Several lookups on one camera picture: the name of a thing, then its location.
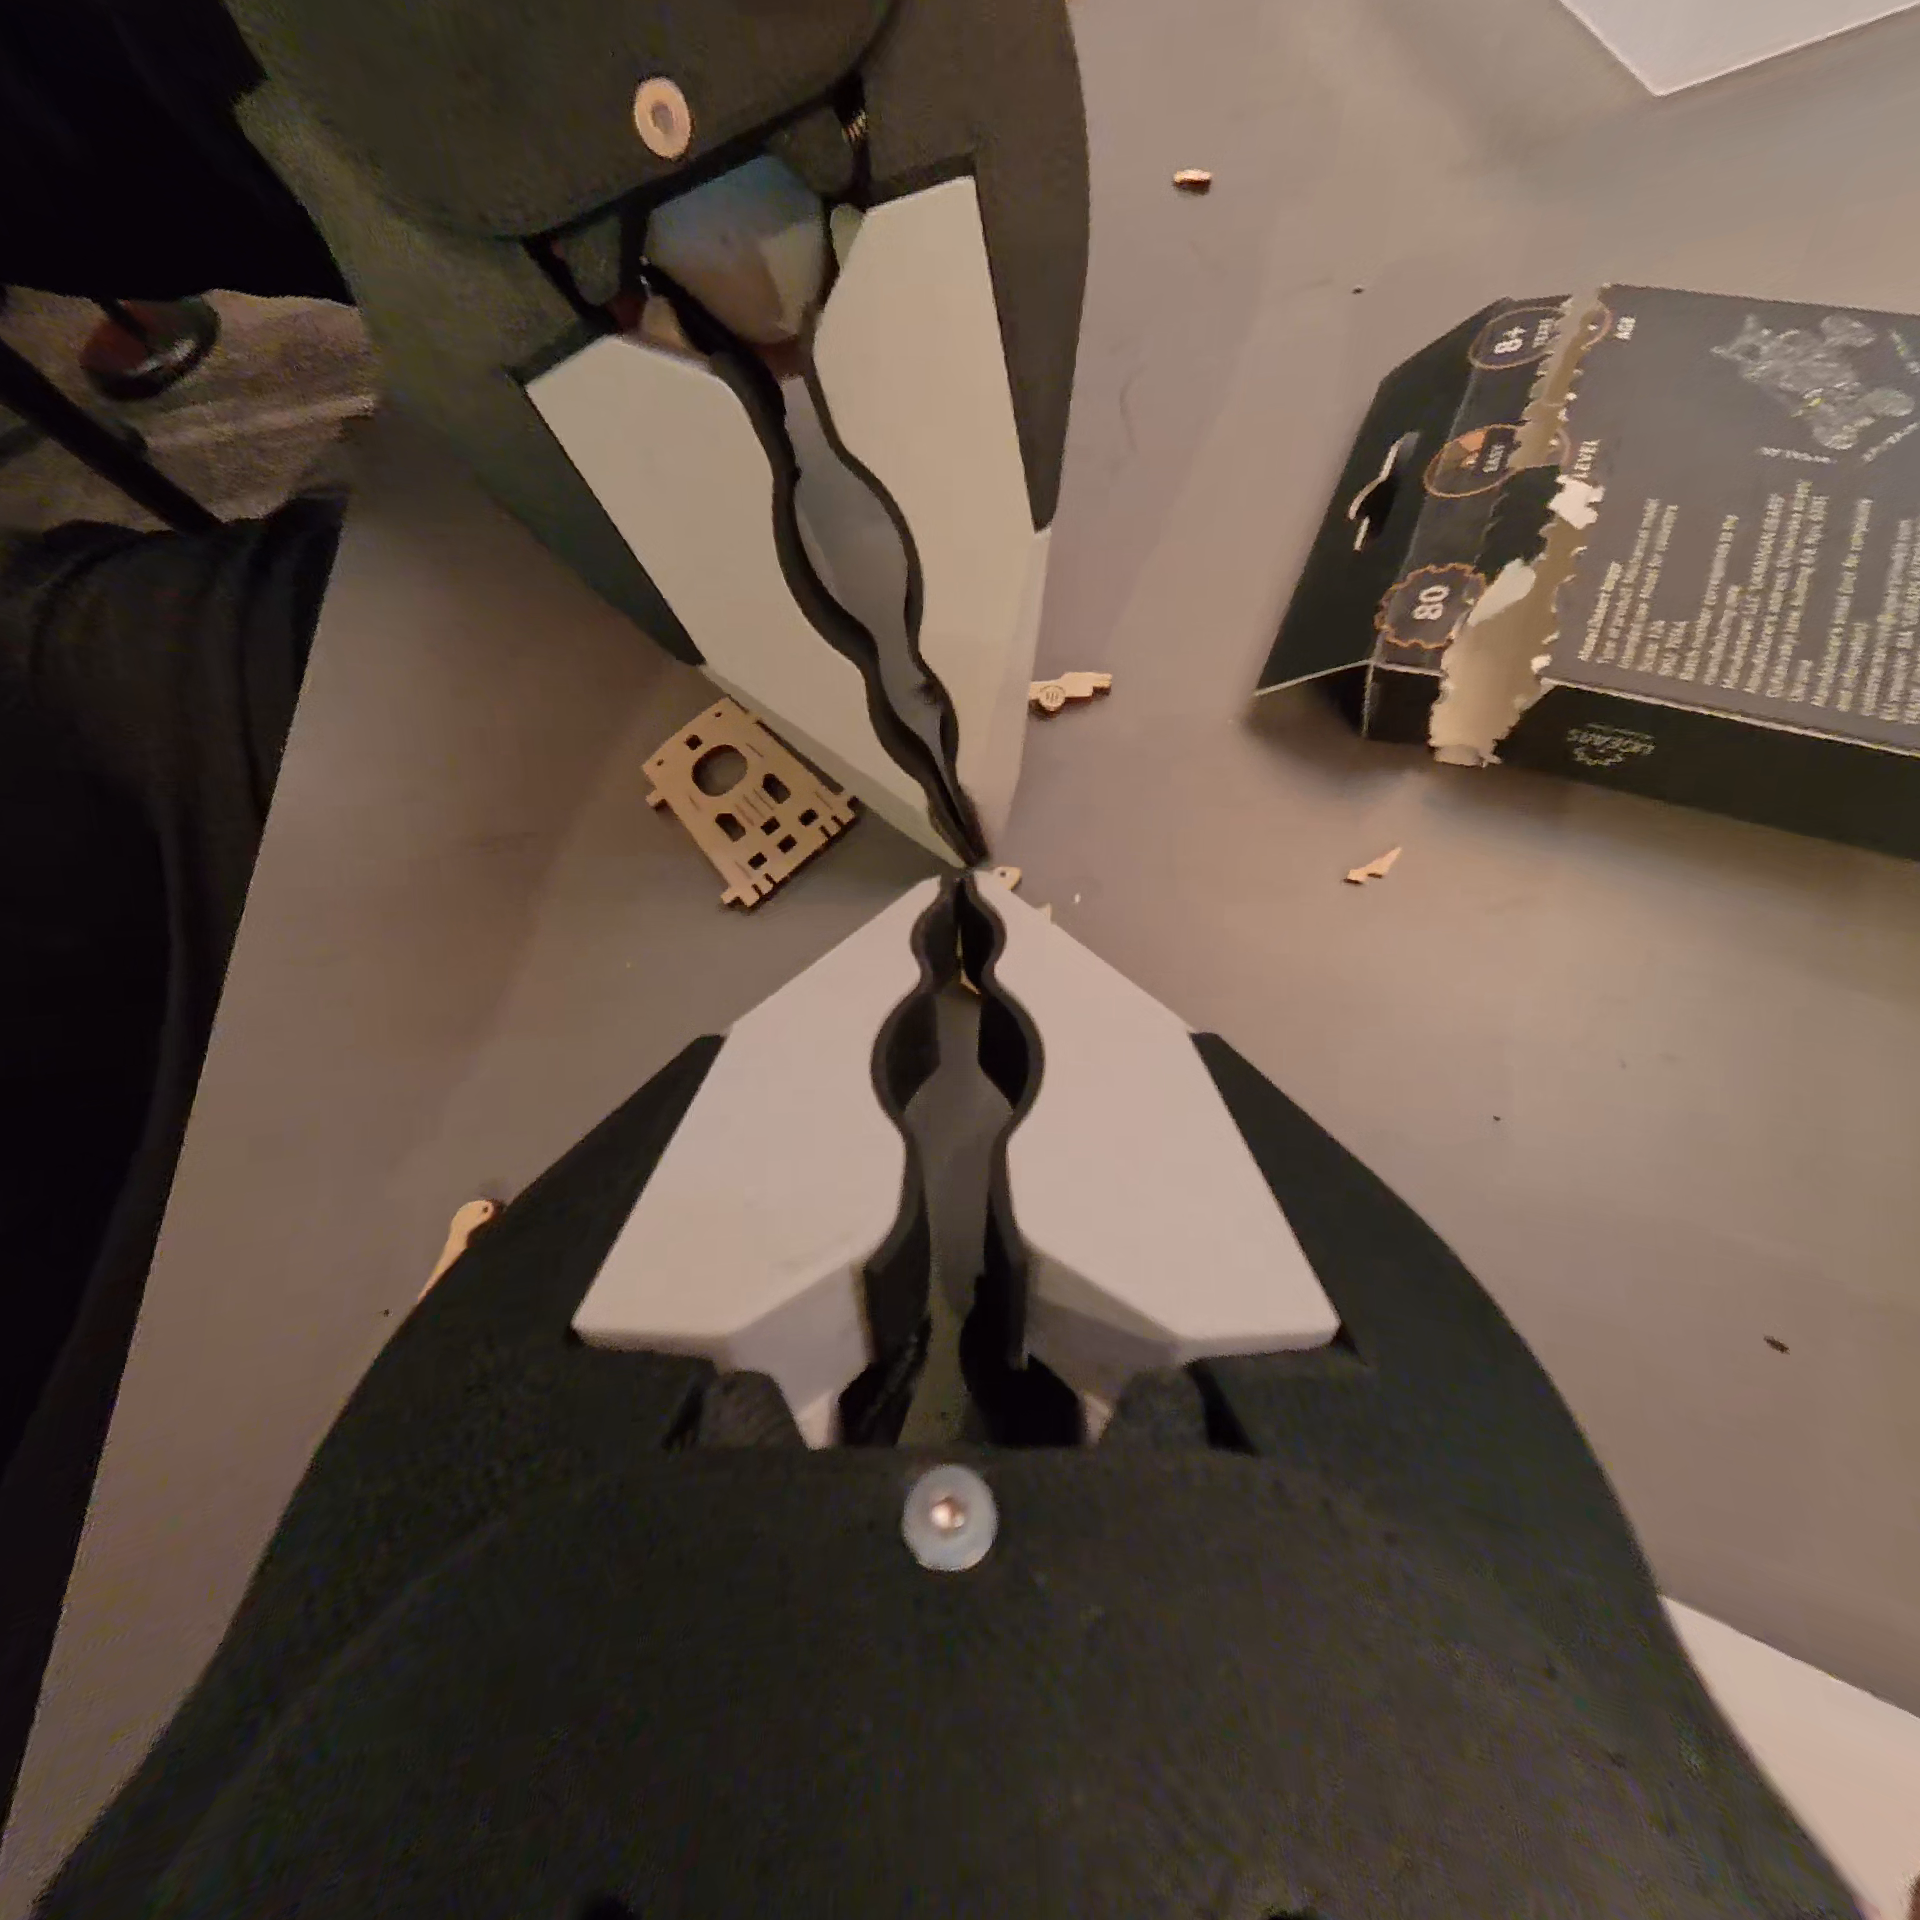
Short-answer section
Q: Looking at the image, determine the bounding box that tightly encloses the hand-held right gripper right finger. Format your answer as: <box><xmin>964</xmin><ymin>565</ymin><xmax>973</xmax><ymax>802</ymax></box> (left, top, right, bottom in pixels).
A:
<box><xmin>958</xmin><ymin>874</ymin><xmax>1338</xmax><ymax>1449</ymax></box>

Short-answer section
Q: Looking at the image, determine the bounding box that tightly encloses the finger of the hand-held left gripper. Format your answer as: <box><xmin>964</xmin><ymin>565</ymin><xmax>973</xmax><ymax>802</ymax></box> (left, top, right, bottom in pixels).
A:
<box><xmin>806</xmin><ymin>174</ymin><xmax>1050</xmax><ymax>868</ymax></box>
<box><xmin>521</xmin><ymin>330</ymin><xmax>984</xmax><ymax>874</ymax></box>

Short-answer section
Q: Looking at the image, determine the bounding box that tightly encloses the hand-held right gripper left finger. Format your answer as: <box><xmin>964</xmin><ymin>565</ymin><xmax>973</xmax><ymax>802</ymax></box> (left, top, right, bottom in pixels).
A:
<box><xmin>569</xmin><ymin>878</ymin><xmax>964</xmax><ymax>1449</ymax></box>

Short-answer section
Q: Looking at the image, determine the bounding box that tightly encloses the hook-shaped wooden part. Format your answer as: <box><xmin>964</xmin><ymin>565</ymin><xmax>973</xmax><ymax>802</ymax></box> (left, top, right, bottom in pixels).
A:
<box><xmin>416</xmin><ymin>1195</ymin><xmax>504</xmax><ymax>1305</ymax></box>

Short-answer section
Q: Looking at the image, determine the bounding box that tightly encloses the wooden plate with cutouts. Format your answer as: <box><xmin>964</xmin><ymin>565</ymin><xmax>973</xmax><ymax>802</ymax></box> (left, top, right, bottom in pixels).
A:
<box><xmin>640</xmin><ymin>694</ymin><xmax>861</xmax><ymax>914</ymax></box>

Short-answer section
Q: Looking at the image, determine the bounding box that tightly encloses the round dark furniture foot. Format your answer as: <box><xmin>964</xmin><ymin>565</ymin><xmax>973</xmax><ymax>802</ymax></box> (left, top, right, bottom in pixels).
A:
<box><xmin>81</xmin><ymin>296</ymin><xmax>223</xmax><ymax>404</ymax></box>

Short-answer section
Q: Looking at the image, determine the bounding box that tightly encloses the black metal bar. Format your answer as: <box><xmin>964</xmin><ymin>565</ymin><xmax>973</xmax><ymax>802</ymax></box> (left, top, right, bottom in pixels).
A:
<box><xmin>0</xmin><ymin>330</ymin><xmax>225</xmax><ymax>537</ymax></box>

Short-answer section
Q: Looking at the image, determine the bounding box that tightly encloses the person's dark trouser leg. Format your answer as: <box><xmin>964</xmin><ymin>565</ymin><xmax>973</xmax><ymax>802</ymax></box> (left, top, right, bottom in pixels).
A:
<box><xmin>0</xmin><ymin>496</ymin><xmax>350</xmax><ymax>1771</ymax></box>

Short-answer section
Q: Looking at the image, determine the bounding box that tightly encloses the torn black cardboard box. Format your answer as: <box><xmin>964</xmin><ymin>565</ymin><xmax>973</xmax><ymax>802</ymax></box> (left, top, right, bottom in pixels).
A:
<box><xmin>1254</xmin><ymin>282</ymin><xmax>1920</xmax><ymax>865</ymax></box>

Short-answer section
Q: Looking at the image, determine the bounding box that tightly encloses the white paper sheet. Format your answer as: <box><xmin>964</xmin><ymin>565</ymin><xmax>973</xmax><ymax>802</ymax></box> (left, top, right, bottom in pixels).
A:
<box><xmin>1556</xmin><ymin>0</ymin><xmax>1920</xmax><ymax>98</ymax></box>
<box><xmin>1662</xmin><ymin>1596</ymin><xmax>1920</xmax><ymax>1920</ymax></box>

